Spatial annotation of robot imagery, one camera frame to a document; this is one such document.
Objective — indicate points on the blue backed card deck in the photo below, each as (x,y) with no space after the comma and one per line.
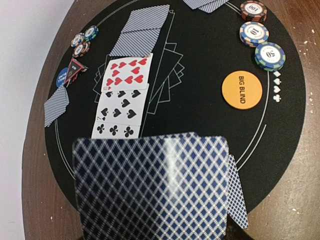
(152,188)

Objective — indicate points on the face up hearts card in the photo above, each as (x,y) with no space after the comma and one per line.
(127,73)

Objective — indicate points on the blue white chip top mat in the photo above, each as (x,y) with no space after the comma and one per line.
(78,39)

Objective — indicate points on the green blue chip top mat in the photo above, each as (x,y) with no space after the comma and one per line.
(91,33)

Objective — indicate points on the face up clubs card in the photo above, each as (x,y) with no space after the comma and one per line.
(103,130)

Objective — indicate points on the blue small blind button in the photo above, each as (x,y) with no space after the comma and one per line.
(61,78)

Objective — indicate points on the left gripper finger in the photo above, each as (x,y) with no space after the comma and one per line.
(234,232)

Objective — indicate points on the face up spades card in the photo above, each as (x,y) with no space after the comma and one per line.
(124,107)

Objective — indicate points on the orange chip bottom mat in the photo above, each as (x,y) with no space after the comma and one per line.
(253,11)

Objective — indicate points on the face down board card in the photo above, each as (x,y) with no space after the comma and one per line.
(146,18)
(136,43)

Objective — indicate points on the round black poker mat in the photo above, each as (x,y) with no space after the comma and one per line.
(194,53)

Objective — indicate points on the face down cards top mat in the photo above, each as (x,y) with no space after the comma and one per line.
(56,105)

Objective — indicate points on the face down cards mat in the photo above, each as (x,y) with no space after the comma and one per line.
(236,207)
(56,105)
(207,6)

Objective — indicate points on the green chip bottom mat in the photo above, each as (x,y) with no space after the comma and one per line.
(269,56)

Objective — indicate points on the blue white chip bottom mat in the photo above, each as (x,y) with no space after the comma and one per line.
(253,33)

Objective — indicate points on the orange big blind button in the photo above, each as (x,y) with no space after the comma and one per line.
(242,90)

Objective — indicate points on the blue white chip mat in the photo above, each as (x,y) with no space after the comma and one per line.
(78,39)
(253,33)

